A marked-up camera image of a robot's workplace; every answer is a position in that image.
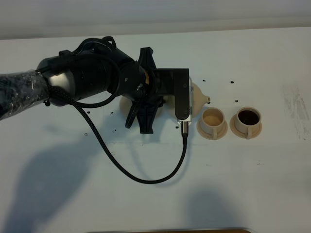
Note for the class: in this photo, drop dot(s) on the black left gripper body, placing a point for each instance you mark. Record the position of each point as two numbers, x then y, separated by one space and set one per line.
138 86

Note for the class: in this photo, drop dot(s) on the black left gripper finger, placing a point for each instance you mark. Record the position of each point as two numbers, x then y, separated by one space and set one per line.
147 112
145 60

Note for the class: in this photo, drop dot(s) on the beige ceramic teapot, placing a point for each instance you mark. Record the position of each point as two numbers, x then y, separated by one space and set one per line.
198 101

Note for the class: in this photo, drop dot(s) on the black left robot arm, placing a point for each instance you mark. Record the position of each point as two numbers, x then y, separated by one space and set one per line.
91 76

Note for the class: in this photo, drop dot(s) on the beige round teapot saucer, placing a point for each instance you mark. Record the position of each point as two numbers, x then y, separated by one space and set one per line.
125 105

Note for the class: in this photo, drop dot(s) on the left beige teacup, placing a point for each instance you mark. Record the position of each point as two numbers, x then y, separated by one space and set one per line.
213 112

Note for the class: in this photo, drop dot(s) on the beige teacup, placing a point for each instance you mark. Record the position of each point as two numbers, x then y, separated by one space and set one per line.
247 122
213 112

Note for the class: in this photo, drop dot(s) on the left beige cup saucer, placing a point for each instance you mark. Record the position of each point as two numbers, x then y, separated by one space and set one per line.
212 128

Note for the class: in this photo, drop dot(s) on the beige cup saucer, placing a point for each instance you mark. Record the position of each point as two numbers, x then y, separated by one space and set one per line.
234 129
212 128

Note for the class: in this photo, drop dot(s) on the right beige cup saucer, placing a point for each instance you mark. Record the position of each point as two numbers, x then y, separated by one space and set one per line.
234 129

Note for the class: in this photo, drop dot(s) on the right beige teacup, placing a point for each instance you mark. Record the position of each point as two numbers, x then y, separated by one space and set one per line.
247 122

